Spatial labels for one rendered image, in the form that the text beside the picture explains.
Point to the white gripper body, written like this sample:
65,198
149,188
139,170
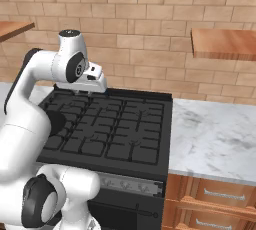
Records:
83,86

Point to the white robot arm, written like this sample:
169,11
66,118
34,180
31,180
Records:
23,140

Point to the black stove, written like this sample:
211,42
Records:
113,130

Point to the silver stove knob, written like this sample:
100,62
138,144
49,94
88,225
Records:
126,185
107,183
145,187

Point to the black oven door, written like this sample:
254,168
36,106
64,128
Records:
123,219

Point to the wooden drawer front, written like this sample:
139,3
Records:
240,222
230,187

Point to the wooden wall shelf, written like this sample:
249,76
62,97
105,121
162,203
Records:
13,29
226,43

